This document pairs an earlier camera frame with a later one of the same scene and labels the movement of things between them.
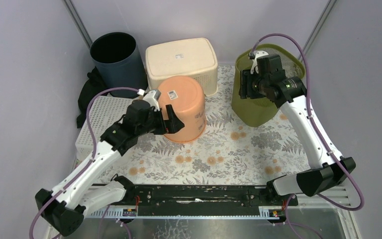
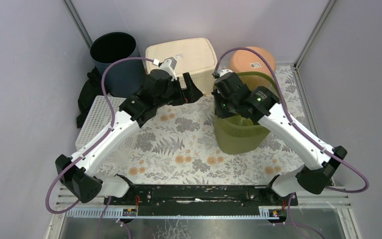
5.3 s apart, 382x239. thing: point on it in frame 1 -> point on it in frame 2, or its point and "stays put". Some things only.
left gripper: [164, 120] -> [180, 92]
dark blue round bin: [117, 59] stays put
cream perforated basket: [194, 58] stays put
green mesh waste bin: [261, 111] -> [239, 135]
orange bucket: [187, 96] -> [246, 59]
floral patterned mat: [230, 153] stays put
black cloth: [94, 87] stays put
